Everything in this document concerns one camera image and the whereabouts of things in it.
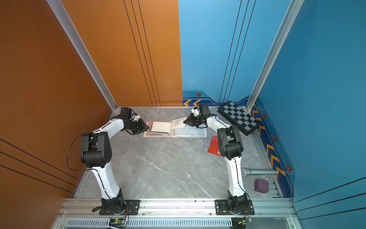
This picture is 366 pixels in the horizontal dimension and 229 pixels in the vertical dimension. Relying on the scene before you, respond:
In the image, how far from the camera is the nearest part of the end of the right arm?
852mm

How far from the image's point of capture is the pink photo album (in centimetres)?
102

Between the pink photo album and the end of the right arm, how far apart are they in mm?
46
